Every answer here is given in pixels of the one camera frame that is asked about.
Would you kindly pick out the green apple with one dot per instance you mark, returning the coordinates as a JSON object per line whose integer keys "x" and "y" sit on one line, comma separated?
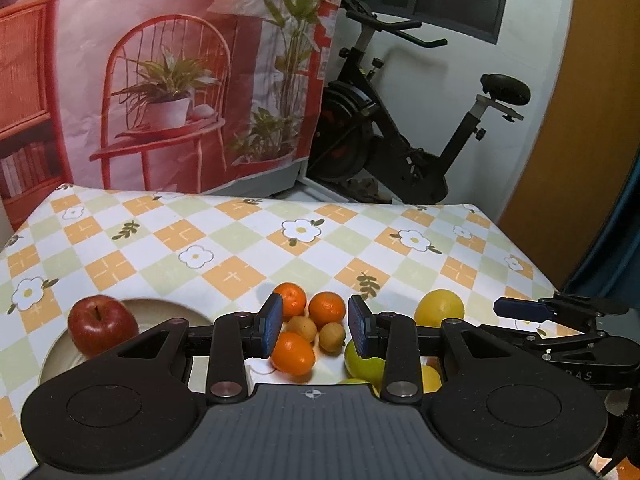
{"x": 352, "y": 381}
{"x": 362, "y": 367}

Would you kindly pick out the tangerine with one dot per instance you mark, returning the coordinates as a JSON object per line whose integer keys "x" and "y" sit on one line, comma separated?
{"x": 295, "y": 355}
{"x": 292, "y": 297}
{"x": 327, "y": 308}

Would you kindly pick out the brown wooden panel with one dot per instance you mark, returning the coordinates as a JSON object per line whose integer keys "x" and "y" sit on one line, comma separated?
{"x": 575, "y": 160}

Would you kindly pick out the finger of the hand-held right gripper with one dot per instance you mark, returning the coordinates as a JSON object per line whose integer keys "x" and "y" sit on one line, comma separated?
{"x": 520, "y": 308}
{"x": 515, "y": 336}

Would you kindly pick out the checkered floral tablecloth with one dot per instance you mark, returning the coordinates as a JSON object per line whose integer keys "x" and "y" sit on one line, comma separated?
{"x": 250, "y": 240}

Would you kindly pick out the beige ceramic plate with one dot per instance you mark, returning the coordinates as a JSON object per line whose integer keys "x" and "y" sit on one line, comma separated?
{"x": 165, "y": 315}

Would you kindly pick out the black exercise bike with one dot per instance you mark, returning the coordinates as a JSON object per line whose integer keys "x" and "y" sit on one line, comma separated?
{"x": 395, "y": 150}

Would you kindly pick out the small brown round fruit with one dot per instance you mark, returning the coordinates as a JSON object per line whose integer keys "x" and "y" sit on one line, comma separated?
{"x": 331, "y": 337}
{"x": 302, "y": 329}

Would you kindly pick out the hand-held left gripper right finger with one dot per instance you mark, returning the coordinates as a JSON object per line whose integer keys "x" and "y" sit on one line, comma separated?
{"x": 359, "y": 329}

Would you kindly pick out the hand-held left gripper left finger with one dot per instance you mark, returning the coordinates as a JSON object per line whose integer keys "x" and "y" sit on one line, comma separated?
{"x": 270, "y": 327}

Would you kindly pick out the dark blue curtain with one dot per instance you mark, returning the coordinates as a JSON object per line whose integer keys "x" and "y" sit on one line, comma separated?
{"x": 615, "y": 250}

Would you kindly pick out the shiny red apple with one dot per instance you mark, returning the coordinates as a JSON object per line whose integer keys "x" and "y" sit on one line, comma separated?
{"x": 102, "y": 327}

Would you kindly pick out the yellow lemon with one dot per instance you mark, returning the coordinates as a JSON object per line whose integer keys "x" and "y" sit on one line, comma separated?
{"x": 440, "y": 307}
{"x": 431, "y": 379}

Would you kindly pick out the printed red chair backdrop cloth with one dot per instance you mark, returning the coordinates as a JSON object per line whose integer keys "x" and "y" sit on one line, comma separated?
{"x": 75, "y": 60}

